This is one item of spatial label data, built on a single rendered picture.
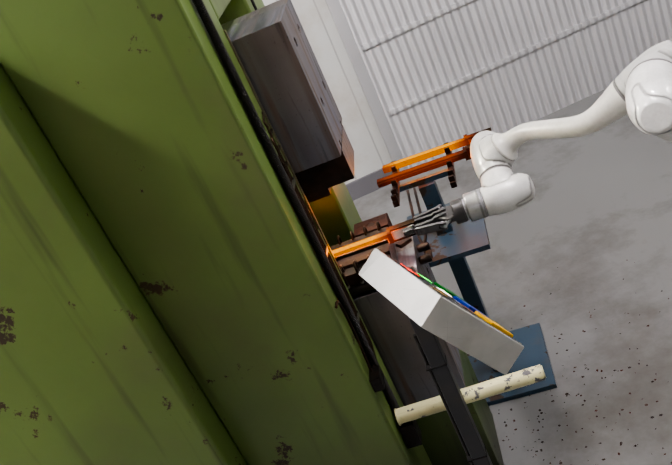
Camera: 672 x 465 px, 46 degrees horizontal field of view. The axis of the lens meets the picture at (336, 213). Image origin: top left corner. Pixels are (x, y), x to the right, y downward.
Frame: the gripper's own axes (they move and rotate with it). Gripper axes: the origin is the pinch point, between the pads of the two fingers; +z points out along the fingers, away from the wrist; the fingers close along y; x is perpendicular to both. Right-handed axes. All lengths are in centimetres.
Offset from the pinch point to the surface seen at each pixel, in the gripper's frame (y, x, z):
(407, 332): -16.1, -25.3, 8.8
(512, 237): 143, -100, -32
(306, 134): -17, 46, 12
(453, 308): -73, 16, -13
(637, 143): 196, -99, -114
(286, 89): -17, 60, 12
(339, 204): 22.9, 5.3, 19.3
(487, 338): -71, 4, -17
